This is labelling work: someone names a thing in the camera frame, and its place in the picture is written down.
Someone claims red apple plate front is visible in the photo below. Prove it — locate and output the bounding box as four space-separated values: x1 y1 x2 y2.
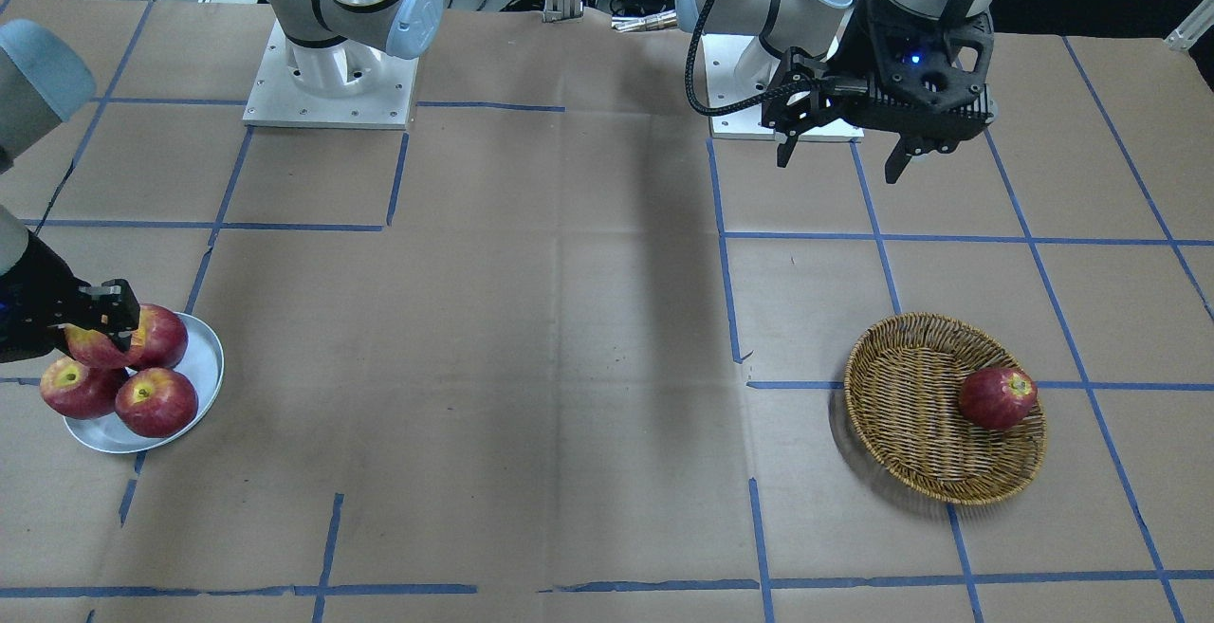
117 367 199 438

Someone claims red apple plate back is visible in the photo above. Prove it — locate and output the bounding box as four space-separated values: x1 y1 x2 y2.
39 357 129 420
127 304 188 370

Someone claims red yellow apple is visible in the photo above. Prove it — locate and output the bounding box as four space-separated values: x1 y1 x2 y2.
64 324 131 369

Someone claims red apple plate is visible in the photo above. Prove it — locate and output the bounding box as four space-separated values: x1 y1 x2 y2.
117 367 199 438
127 304 188 370
39 357 129 420

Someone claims dark red apple in basket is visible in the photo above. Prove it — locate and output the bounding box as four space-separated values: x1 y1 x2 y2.
957 367 1038 431

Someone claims light blue plate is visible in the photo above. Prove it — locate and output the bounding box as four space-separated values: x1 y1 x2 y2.
64 312 225 454

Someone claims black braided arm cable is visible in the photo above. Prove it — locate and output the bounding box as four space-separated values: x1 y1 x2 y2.
686 0 788 120

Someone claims woven wicker basket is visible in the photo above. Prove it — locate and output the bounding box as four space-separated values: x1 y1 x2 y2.
844 312 1048 506

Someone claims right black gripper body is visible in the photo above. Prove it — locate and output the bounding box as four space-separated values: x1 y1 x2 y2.
1 230 140 363

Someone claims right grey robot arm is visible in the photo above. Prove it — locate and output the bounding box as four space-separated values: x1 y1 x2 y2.
2 0 444 363

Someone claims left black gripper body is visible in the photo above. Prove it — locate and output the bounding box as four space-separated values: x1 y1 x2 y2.
762 0 998 154

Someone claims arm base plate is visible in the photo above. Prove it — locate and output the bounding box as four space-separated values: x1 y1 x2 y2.
702 33 866 143
243 23 419 131

